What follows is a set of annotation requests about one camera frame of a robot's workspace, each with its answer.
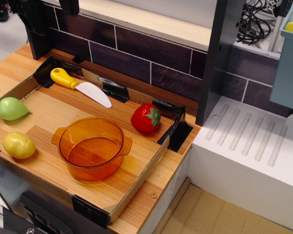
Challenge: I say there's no red toy strawberry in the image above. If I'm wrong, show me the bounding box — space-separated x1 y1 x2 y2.
131 103 161 132

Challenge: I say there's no dark grey vertical post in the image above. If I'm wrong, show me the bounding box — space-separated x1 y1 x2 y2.
195 0 244 126

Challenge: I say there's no cardboard fence with black tape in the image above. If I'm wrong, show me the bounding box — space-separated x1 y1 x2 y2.
0 50 199 234

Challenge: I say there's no orange transparent plastic pot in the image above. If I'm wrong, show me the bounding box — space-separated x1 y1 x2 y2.
51 117 132 181

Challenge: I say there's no black cable bundle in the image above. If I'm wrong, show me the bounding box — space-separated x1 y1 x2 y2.
235 0 281 48

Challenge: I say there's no yellow toy potato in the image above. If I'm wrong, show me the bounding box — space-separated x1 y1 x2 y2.
3 132 36 159

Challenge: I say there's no yellow handled white toy knife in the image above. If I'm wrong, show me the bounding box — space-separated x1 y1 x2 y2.
50 68 112 109

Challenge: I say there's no red black wheeled object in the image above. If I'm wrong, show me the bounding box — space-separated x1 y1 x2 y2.
0 0 12 22

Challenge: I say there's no green toy pear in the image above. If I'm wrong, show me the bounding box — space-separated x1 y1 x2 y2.
0 97 31 121

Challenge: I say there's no white toy sink drainboard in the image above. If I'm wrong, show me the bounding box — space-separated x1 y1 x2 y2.
188 97 293 231

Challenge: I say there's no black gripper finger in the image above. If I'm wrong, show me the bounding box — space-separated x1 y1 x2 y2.
17 0 46 36
59 0 80 17

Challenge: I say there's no teal plastic bin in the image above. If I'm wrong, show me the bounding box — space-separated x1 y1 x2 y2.
270 4 293 109

